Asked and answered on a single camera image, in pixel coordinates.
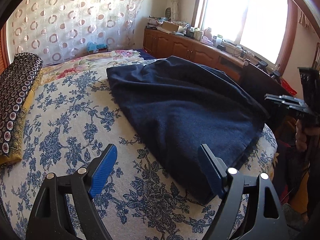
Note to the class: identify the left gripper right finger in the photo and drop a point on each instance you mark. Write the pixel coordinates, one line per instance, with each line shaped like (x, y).
(249, 208)

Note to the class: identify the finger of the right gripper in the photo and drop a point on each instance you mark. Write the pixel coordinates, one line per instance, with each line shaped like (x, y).
(283, 99)
(288, 108)

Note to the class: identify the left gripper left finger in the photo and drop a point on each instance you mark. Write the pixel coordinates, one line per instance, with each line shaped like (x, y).
(50, 218)

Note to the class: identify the navy blue fleece sweater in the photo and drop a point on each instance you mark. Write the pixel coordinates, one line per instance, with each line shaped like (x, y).
(176, 105)

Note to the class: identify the dark circle-patterned garment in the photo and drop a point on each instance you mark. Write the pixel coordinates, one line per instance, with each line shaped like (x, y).
(23, 63)

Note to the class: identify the person's right hand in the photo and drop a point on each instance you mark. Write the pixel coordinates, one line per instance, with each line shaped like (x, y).
(302, 135)

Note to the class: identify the bright window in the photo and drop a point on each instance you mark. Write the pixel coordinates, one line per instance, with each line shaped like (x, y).
(265, 28)

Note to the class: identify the blue floral bedspread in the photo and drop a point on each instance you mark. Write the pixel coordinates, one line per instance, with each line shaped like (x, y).
(139, 151)

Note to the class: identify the wooden sideboard cabinet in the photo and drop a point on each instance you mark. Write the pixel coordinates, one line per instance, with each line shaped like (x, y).
(162, 45)

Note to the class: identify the cardboard box on cabinet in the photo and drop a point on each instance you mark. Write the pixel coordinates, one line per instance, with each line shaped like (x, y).
(172, 27)

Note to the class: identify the floral bed quilt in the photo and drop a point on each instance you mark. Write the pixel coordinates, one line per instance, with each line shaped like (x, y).
(97, 60)

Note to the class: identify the wooden slatted wardrobe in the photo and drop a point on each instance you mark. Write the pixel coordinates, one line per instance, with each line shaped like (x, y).
(4, 56)

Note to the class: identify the blue toy on bed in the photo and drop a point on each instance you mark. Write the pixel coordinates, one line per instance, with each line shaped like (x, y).
(93, 48)

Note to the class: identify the white circle-patterned curtain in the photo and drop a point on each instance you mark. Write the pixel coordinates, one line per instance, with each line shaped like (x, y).
(60, 30)

